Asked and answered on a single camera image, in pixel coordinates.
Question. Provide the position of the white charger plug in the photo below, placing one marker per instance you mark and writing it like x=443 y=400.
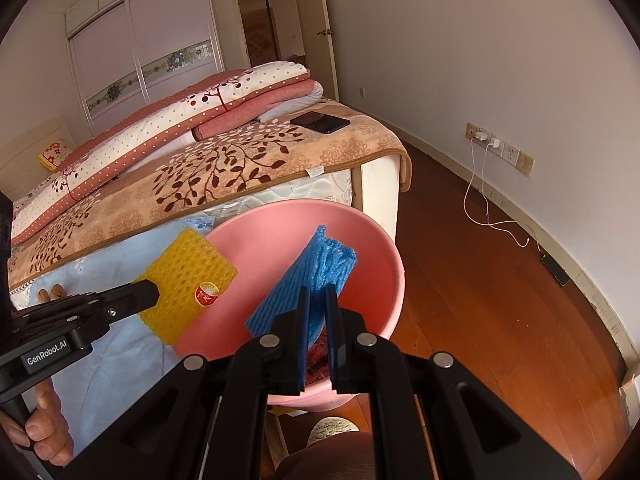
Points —
x=495 y=143
x=483 y=137

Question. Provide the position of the white bed frame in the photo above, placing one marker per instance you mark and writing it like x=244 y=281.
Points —
x=380 y=195

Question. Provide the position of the polka dot quilt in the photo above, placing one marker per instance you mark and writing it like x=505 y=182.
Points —
x=150 y=130

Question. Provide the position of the black smartphone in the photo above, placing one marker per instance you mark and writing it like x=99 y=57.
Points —
x=320 y=122

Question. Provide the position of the yellow floral pillow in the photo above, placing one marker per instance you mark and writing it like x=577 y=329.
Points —
x=54 y=154

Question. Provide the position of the person's left hand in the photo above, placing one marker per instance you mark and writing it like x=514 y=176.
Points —
x=47 y=425

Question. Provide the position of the white headboard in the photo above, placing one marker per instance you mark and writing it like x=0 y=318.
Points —
x=30 y=150

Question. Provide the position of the pink plastic bin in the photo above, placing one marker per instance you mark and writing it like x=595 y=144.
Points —
x=270 y=240

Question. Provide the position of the wooden door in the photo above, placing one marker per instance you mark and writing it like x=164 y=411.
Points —
x=320 y=30

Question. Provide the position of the white wall socket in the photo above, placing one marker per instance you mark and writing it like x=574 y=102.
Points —
x=511 y=154

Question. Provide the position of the white wardrobe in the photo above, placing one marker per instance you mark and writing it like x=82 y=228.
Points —
x=145 y=45

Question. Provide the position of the blue foam net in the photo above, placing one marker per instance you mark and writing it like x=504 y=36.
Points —
x=310 y=270

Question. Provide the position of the beige wall socket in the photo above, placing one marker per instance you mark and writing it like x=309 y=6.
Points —
x=472 y=130
x=526 y=164

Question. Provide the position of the yellow foam net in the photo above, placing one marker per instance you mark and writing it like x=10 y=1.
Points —
x=185 y=280

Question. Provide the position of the white quilted mattress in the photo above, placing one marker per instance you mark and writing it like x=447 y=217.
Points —
x=300 y=192

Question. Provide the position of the folded pink blanket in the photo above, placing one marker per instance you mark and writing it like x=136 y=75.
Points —
x=260 y=110

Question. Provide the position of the brown leaf-print blanket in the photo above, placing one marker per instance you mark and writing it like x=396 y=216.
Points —
x=225 y=170

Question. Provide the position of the black device on floor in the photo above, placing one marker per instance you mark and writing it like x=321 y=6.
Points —
x=555 y=269

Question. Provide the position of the black chair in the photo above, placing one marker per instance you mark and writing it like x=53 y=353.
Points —
x=5 y=245

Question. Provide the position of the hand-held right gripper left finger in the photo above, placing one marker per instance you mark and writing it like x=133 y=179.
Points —
x=301 y=345

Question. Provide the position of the light blue floral sheet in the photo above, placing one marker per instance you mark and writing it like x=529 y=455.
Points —
x=115 y=360

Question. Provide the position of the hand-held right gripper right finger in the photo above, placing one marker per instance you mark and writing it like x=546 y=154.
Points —
x=332 y=350

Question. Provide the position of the grey slipper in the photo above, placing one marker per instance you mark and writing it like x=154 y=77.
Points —
x=332 y=429

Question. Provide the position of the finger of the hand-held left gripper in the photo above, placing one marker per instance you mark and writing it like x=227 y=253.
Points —
x=135 y=300

